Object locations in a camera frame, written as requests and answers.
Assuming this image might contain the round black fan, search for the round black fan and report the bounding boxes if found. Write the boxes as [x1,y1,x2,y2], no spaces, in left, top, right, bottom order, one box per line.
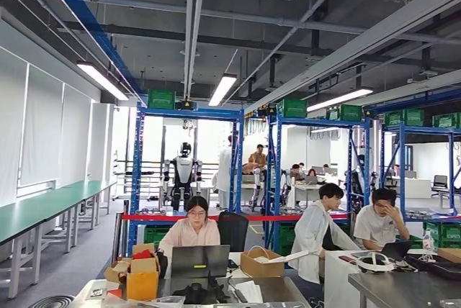
[28,294,75,308]

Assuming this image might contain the small open cardboard box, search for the small open cardboard box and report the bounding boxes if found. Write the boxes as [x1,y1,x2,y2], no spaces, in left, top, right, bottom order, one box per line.
[240,246,286,278]

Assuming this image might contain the grey ceiling cable trunking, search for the grey ceiling cable trunking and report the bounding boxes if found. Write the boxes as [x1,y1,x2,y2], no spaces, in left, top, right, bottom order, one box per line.
[354,69,461,107]
[244,0,461,116]

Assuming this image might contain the black device with cables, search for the black device with cables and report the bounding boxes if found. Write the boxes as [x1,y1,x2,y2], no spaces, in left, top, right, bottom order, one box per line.
[172,281,232,306]

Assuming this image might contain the blue overhead beam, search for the blue overhead beam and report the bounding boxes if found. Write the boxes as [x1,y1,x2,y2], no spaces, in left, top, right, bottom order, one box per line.
[32,0,148,107]

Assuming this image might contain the red barrier belt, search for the red barrier belt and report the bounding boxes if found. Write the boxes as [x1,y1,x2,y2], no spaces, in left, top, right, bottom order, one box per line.
[121,212,350,224]

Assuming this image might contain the black laptop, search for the black laptop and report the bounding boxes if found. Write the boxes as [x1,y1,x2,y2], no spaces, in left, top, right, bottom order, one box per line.
[379,240,413,263]

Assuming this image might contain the person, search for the person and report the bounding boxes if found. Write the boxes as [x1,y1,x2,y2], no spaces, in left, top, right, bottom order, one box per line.
[289,182,361,285]
[243,143,268,212]
[158,195,221,279]
[289,163,307,184]
[212,135,234,209]
[354,188,410,252]

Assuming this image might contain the flat brown cardboard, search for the flat brown cardboard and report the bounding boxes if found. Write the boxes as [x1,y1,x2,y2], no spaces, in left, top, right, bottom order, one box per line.
[436,248,461,264]

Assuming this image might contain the orange yellow cardboard box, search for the orange yellow cardboard box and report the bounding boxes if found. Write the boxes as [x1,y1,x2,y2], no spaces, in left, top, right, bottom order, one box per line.
[125,270,159,302]

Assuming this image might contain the black white humanoid robot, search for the black white humanoid robot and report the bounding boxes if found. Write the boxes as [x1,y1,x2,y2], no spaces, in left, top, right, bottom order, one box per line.
[162,142,203,212]

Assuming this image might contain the steel workbench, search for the steel workbench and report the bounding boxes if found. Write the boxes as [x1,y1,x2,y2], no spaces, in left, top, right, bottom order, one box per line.
[348,270,461,308]
[68,274,312,308]

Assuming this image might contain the white headset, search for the white headset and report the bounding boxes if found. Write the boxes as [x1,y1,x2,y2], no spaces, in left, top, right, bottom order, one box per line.
[354,252,396,274]

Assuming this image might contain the blue steel shelf rack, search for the blue steel shelf rack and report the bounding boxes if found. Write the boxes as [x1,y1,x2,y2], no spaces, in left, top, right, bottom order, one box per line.
[379,122,461,225]
[128,103,246,255]
[264,114,372,255]

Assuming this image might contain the silver barrier post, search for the silver barrier post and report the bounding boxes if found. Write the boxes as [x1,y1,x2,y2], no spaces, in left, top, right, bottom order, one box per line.
[111,212,124,265]

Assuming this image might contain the white paper sheets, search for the white paper sheets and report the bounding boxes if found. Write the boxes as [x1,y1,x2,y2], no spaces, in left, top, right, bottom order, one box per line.
[234,279,265,305]

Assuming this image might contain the long green top workbench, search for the long green top workbench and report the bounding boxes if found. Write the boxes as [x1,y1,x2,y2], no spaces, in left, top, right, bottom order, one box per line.
[0,179,118,299]

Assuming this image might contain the grey laptop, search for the grey laptop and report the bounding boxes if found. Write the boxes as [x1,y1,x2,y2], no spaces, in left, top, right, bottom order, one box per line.
[170,245,231,279]

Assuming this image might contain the black box yellow warning sign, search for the black box yellow warning sign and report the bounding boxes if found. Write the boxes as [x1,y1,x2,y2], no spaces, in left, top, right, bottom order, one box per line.
[175,99,198,112]

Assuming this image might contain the black flat tray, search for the black flat tray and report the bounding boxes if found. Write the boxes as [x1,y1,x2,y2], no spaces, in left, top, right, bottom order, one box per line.
[405,253,461,282]

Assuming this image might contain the clear plastic bottle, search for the clear plastic bottle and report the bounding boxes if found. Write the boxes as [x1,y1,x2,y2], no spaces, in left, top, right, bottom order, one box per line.
[422,229,435,255]

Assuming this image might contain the grey twin ceiling rail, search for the grey twin ceiling rail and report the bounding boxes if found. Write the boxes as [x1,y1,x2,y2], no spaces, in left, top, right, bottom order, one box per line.
[182,0,209,101]

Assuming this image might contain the white roller blind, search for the white roller blind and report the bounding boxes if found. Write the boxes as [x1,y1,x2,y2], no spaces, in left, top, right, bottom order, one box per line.
[59,83,92,188]
[20,63,65,188]
[0,48,29,207]

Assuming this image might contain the brown open cardboard box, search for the brown open cardboard box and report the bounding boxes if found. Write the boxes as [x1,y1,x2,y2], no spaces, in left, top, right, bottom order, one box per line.
[104,258,133,284]

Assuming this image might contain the white table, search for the white table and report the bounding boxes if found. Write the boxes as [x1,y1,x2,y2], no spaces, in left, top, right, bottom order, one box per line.
[324,249,364,308]

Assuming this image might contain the long white ceiling light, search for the long white ceiling light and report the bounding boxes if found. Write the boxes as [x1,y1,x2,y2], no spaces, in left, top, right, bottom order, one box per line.
[209,73,238,107]
[76,61,129,102]
[307,87,374,113]

